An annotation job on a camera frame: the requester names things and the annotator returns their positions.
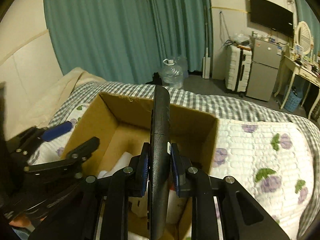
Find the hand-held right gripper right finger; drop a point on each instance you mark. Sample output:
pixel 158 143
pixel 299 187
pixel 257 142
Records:
pixel 175 170

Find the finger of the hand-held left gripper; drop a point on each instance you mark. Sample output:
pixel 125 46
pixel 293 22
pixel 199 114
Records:
pixel 80 150
pixel 55 130

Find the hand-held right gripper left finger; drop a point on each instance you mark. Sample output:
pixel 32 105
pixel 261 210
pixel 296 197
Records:
pixel 143 165

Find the white cylindrical plug-in device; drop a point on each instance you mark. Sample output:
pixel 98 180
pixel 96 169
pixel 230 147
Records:
pixel 122 160

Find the brown cardboard box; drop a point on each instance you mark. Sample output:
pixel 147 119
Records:
pixel 100 120

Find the black remote control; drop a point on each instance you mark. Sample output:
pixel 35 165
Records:
pixel 160 130

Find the cream puffy jacket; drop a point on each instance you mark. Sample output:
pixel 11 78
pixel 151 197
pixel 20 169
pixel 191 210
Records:
pixel 62 90

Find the cream padded headboard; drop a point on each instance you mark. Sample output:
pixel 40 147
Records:
pixel 25 67

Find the floral quilted bed cover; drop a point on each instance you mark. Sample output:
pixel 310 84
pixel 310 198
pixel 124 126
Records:
pixel 200 100

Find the clear water jug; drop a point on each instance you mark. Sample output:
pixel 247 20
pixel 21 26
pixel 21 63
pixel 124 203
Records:
pixel 183 65
pixel 171 75

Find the green curtain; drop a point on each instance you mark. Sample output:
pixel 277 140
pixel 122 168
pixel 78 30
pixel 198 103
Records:
pixel 100 30
pixel 182 25

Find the white flat mop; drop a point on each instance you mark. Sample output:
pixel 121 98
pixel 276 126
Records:
pixel 207 65

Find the white ribbed suitcase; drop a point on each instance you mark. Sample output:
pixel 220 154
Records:
pixel 237 70

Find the silver mini fridge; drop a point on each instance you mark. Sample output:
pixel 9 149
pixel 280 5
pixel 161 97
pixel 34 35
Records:
pixel 265 70

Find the blue plastic basket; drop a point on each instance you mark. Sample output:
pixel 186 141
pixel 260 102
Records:
pixel 292 100

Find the clear plastic bag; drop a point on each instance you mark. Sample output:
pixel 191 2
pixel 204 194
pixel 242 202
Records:
pixel 241 38

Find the white dressing table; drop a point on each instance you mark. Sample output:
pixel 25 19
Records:
pixel 295 66

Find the cluster of small jars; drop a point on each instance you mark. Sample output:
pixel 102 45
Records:
pixel 267 39

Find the cluster of cosmetic bottles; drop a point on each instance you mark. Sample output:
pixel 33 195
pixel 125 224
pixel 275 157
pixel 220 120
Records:
pixel 306 61

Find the white oval vanity mirror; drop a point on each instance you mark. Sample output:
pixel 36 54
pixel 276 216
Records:
pixel 303 37

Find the light teal curtain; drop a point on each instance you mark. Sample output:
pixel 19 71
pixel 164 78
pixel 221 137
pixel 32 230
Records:
pixel 307 7

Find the black wall television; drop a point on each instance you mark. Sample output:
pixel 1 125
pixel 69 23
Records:
pixel 271 15

